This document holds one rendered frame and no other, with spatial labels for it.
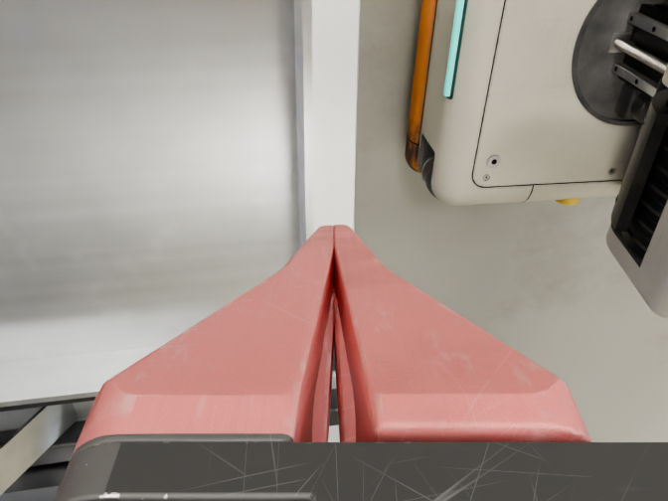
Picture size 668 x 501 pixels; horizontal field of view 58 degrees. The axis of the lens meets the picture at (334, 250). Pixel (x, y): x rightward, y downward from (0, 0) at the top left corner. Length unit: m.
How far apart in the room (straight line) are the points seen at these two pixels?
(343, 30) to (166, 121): 0.10
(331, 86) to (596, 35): 0.83
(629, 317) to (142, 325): 1.73
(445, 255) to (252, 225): 1.23
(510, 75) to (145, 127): 0.80
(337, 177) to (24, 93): 0.16
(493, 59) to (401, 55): 0.30
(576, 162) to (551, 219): 0.45
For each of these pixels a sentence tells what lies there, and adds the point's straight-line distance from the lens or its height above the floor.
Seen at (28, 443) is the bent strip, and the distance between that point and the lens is 0.44.
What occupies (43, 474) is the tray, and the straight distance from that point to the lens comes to 0.47.
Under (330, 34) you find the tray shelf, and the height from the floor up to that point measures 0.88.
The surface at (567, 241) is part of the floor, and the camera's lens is 1.68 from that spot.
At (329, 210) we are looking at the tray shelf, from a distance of 0.35.
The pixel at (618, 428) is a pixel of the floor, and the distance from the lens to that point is 2.42.
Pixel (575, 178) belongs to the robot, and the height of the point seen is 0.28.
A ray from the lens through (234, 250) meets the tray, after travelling 0.36.
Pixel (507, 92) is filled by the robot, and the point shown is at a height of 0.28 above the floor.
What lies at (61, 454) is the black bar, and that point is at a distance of 0.46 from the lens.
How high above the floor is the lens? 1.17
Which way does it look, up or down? 53 degrees down
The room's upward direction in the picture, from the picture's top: 164 degrees clockwise
